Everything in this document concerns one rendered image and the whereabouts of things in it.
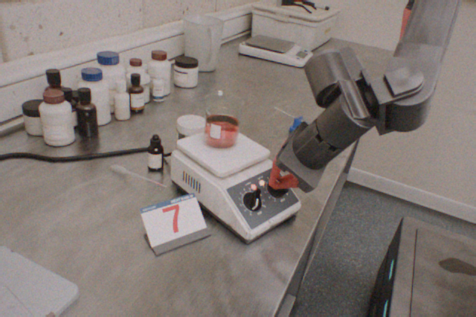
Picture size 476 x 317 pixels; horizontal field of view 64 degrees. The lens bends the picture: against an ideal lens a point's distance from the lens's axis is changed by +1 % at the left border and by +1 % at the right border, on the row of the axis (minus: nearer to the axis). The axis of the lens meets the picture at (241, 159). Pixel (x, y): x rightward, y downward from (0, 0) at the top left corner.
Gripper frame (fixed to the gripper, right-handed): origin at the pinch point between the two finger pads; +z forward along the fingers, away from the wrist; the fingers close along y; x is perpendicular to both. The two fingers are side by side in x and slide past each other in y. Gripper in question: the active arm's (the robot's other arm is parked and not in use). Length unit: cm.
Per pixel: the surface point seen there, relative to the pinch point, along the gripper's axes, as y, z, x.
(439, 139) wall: -134, 43, 70
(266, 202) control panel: 3.5, 1.4, 0.7
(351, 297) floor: -45, 70, 64
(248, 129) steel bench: -24.3, 17.6, -8.4
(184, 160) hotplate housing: 3.3, 6.3, -13.7
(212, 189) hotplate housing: 6.6, 3.4, -7.3
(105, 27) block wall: -30, 27, -54
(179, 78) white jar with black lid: -36, 30, -32
